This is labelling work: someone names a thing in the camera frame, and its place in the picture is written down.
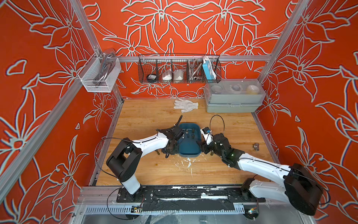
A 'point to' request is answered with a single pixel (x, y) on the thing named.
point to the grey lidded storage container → (234, 95)
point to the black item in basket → (152, 78)
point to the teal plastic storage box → (188, 147)
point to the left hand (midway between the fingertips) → (174, 151)
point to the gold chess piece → (186, 132)
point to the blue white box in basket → (209, 73)
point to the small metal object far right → (256, 146)
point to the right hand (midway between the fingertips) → (197, 139)
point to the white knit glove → (187, 106)
